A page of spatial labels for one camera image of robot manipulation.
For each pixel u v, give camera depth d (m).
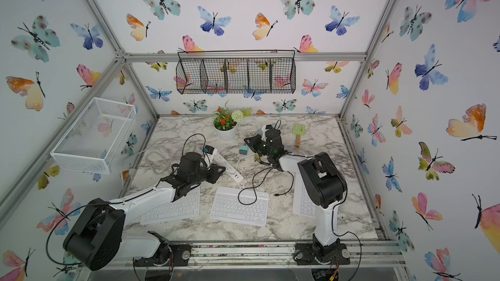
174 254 0.73
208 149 0.77
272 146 0.77
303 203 0.86
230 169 0.95
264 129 0.91
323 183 0.53
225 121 0.98
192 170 0.69
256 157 0.99
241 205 0.86
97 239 0.42
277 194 0.89
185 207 0.85
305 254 0.74
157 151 1.05
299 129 1.14
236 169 0.95
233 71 0.98
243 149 1.03
